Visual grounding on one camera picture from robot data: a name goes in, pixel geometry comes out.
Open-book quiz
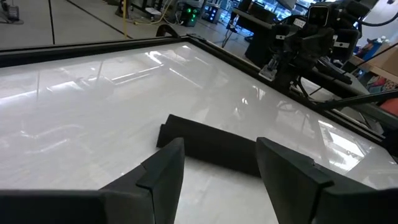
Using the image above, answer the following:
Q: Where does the computer with green lights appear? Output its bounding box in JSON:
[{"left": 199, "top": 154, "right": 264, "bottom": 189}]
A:
[{"left": 179, "top": 2, "right": 200, "bottom": 27}]

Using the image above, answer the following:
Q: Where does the black towel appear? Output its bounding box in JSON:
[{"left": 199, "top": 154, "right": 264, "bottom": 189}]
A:
[{"left": 156, "top": 114, "right": 262, "bottom": 178}]

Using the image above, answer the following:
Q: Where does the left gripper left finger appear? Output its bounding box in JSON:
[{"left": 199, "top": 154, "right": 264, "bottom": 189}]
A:
[{"left": 0, "top": 138, "right": 186, "bottom": 224}]

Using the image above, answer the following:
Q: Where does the brown cardboard box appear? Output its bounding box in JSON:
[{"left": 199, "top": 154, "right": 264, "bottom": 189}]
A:
[{"left": 349, "top": 42, "right": 398, "bottom": 83}]

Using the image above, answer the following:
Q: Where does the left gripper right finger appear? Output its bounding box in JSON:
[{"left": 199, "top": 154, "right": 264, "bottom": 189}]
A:
[{"left": 256, "top": 136, "right": 398, "bottom": 224}]

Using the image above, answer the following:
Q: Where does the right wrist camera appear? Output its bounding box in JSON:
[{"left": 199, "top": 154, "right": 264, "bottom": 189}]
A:
[{"left": 307, "top": 3, "right": 331, "bottom": 29}]

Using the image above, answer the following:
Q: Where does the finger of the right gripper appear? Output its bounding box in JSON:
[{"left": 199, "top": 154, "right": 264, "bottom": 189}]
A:
[
  {"left": 313, "top": 29, "right": 335, "bottom": 68},
  {"left": 290, "top": 30, "right": 315, "bottom": 70}
]

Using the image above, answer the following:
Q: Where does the yellow hanging cable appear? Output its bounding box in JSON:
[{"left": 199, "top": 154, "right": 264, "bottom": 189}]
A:
[{"left": 122, "top": 0, "right": 129, "bottom": 40}]

